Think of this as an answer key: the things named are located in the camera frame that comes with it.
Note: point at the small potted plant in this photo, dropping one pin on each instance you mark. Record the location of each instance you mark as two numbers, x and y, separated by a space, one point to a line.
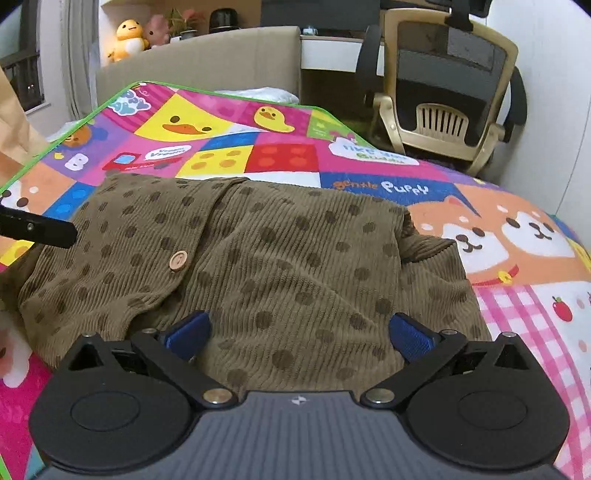
184 24

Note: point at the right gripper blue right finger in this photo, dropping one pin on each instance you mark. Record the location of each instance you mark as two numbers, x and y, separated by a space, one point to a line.
426 354

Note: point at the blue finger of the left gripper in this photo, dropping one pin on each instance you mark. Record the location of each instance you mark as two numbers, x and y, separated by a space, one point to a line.
20 225

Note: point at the beige upholstered headboard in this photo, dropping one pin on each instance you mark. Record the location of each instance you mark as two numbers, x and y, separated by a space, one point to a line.
231 60

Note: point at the yellow duck plush toy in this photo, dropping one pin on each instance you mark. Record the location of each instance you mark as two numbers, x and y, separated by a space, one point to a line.
129 41

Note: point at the pink plush toy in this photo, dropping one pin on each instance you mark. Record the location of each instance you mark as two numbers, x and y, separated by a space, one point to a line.
156 31

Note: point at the beige mesh office chair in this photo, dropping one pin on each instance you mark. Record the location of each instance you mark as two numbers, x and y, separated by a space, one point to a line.
441 82

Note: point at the white pillow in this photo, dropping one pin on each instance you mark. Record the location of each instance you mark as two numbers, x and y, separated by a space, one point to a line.
263 94

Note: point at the white desk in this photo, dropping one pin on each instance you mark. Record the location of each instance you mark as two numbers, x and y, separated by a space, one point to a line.
330 53

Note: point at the black pot on shelf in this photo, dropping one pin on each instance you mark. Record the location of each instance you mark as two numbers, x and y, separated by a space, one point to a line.
222 20

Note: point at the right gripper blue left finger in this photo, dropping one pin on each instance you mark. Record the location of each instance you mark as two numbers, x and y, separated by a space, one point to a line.
167 355

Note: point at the colourful cartoon play mat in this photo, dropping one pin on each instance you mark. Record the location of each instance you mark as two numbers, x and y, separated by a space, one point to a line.
530 271

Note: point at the brown polka dot corduroy garment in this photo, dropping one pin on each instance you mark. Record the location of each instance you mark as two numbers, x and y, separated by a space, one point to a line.
300 284

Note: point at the black computer monitor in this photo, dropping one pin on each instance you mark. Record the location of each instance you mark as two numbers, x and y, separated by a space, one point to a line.
338 15

